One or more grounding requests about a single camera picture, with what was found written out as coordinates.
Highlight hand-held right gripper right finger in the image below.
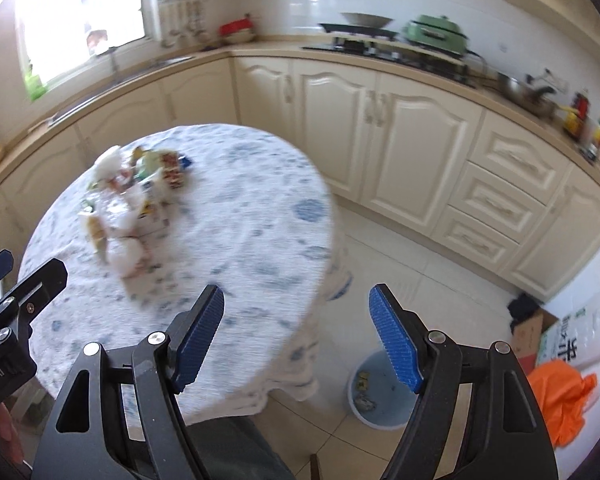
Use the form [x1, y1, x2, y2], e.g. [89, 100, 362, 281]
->
[369, 284, 561, 480]

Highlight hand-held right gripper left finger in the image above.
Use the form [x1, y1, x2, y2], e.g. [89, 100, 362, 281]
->
[32, 284, 226, 480]

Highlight light blue plastic bin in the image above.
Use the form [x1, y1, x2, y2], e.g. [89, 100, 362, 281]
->
[347, 350, 426, 429]

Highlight pile of wrappers and tissues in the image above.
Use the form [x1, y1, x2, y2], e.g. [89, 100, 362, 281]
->
[77, 145, 196, 281]

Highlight cardboard box with red base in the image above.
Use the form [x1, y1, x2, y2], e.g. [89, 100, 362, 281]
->
[510, 307, 561, 368]

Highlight black cloth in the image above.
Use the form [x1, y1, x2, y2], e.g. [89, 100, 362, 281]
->
[507, 292, 543, 333]

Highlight blue white floral tablecloth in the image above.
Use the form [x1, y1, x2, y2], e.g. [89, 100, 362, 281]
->
[17, 122, 353, 416]

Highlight orange plastic bag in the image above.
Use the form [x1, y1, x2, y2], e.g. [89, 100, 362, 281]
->
[525, 360, 598, 448]

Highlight white rice bag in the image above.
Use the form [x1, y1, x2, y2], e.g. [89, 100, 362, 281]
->
[537, 297, 600, 376]

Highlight cream kitchen base cabinets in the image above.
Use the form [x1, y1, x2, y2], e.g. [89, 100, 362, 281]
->
[0, 42, 600, 306]

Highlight green plastic item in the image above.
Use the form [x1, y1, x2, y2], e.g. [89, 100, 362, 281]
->
[24, 72, 48, 101]

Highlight small brown white object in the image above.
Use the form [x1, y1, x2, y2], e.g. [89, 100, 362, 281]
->
[87, 30, 111, 56]

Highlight steel frying pan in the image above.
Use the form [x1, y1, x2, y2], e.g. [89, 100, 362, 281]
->
[497, 72, 558, 118]

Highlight kitchen window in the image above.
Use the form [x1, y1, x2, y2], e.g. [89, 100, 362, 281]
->
[10, 0, 148, 91]

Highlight black gas stove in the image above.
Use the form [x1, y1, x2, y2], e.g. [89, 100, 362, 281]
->
[302, 35, 476, 86]

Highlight hanging kitchen utensils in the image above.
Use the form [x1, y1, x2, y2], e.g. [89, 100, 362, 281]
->
[160, 0, 206, 48]

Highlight green electric pot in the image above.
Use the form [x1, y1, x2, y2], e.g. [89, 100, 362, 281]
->
[402, 14, 473, 56]

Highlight red lidded bowl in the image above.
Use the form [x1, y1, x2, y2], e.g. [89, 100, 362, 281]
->
[219, 14, 257, 43]

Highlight white wall socket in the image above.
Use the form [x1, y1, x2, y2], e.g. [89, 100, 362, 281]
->
[527, 67, 568, 93]

